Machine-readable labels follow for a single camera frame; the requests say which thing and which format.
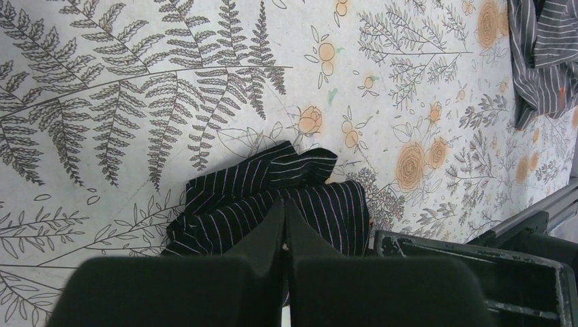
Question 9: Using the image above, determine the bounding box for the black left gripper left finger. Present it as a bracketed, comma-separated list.
[48, 199, 285, 326]

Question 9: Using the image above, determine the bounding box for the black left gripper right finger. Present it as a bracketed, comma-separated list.
[284, 200, 493, 326]

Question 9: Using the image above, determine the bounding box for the grey striped underwear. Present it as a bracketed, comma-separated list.
[508, 1, 577, 130]

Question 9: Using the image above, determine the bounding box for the floral patterned bed sheet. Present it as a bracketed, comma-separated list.
[1, 1, 577, 326]

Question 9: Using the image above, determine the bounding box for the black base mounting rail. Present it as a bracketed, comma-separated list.
[374, 178, 577, 326]

